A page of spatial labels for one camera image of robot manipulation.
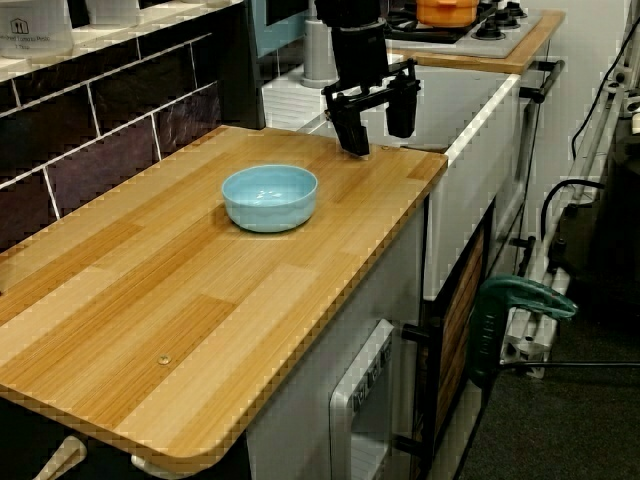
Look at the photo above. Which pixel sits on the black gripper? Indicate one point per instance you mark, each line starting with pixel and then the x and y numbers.
pixel 361 55

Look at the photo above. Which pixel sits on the light blue bowl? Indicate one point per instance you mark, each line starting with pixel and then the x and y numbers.
pixel 270 198

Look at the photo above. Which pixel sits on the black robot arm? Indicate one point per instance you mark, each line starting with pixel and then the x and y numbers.
pixel 345 12

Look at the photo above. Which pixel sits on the white sink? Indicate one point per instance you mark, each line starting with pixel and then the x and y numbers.
pixel 470 150

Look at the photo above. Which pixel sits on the black stove grate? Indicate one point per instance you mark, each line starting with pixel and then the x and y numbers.
pixel 440 33

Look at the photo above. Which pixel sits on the orange pot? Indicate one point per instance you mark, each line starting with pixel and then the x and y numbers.
pixel 446 12

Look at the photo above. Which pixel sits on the teal microwave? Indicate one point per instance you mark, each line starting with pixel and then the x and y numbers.
pixel 280 30

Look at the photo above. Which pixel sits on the grey stove top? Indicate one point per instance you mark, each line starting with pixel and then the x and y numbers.
pixel 495 44

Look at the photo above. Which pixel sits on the black stove knob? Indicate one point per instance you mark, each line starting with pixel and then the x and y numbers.
pixel 487 31
pixel 507 17
pixel 516 7

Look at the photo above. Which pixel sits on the black towel bar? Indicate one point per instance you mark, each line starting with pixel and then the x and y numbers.
pixel 547 80

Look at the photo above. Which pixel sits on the wood panel cabinet door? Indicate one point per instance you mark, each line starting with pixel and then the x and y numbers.
pixel 457 330

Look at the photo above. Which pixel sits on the plain white container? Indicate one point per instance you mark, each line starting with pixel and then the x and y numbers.
pixel 112 10

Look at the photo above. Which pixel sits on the white printed jar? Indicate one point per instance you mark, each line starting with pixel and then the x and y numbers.
pixel 35 30

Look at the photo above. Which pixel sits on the white metal frame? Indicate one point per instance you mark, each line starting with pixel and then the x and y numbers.
pixel 550 280

